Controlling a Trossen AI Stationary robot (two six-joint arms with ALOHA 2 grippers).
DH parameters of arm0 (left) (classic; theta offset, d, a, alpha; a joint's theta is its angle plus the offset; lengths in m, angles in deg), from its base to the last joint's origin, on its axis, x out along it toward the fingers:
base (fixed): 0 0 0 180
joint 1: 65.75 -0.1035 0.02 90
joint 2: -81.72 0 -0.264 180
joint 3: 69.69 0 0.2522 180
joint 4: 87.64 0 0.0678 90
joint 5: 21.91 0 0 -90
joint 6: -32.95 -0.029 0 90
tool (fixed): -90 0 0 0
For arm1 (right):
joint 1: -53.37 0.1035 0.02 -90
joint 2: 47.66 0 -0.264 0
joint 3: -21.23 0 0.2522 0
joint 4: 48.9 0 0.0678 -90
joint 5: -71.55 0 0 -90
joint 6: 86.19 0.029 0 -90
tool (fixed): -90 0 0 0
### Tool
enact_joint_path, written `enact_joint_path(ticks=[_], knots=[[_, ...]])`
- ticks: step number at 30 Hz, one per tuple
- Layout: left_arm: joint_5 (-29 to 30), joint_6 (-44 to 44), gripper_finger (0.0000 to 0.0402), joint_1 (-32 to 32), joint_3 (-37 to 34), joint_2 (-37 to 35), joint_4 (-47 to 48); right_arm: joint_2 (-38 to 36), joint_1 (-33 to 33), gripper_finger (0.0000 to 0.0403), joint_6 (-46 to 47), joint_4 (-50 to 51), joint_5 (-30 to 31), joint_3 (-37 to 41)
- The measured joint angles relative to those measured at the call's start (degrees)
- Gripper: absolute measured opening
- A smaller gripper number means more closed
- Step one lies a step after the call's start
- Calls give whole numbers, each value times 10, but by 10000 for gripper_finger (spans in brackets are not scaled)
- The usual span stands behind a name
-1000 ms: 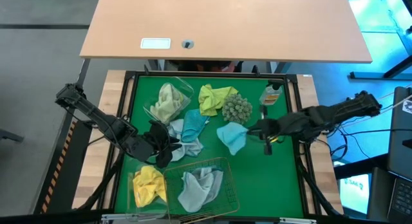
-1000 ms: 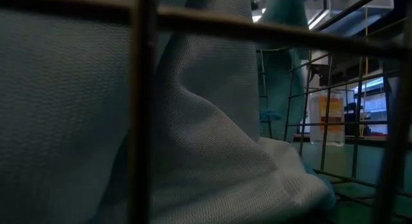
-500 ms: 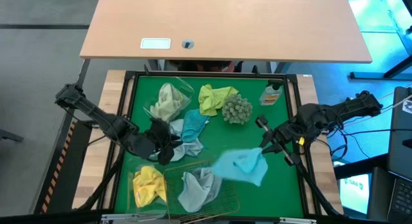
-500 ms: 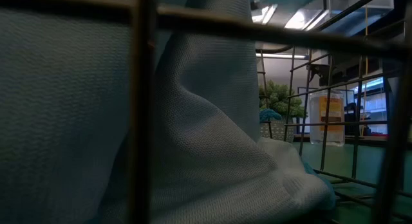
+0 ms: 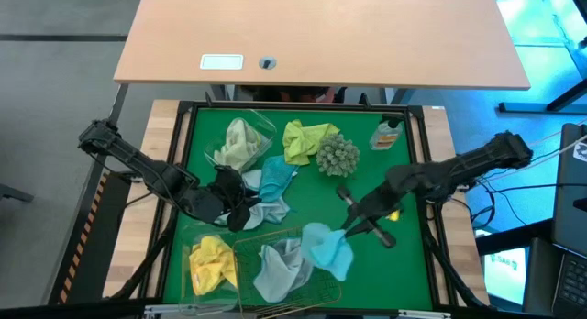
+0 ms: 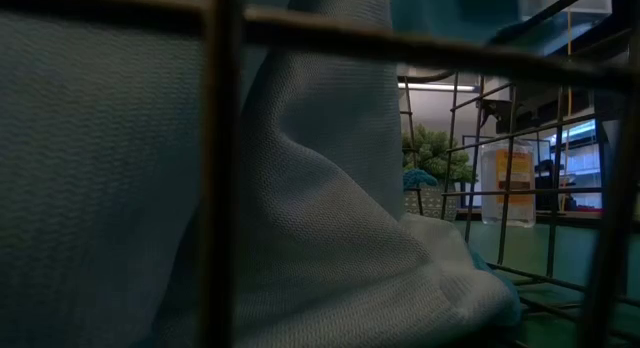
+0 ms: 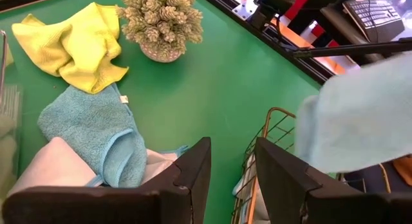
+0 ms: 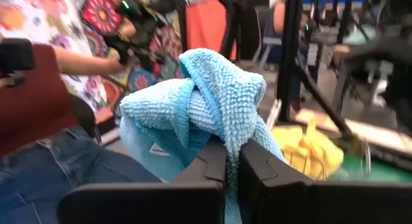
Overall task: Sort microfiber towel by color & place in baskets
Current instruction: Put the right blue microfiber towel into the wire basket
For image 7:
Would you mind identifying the black keyboard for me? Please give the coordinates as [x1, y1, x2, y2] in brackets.
[342, 0, 406, 44]

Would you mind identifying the black table frame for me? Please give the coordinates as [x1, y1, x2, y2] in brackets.
[196, 0, 328, 86]

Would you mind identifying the green table mat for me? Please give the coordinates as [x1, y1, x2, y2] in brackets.
[0, 0, 323, 224]

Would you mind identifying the yellow-green microfiber towel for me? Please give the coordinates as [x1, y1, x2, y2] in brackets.
[11, 1, 129, 95]

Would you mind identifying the potted pale green succulent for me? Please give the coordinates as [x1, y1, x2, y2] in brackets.
[115, 0, 204, 63]

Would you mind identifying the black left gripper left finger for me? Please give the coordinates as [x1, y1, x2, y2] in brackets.
[1, 136, 212, 224]

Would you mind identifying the teal terry microfiber towel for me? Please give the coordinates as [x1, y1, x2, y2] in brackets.
[37, 84, 148, 189]

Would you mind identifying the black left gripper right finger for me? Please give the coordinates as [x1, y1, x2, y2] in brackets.
[254, 136, 412, 224]

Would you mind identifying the pale blue microfiber towel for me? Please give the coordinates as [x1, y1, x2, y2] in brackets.
[6, 136, 190, 199]

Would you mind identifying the white metal bracket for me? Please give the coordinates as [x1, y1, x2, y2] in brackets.
[231, 0, 258, 21]

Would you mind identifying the light blue microfiber towel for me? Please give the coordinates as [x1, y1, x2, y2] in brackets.
[294, 51, 412, 173]

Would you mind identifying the copper wire basket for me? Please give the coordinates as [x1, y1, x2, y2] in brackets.
[230, 107, 392, 224]

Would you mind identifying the pale green microfiber towel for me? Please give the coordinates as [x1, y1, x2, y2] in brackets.
[0, 114, 17, 199]

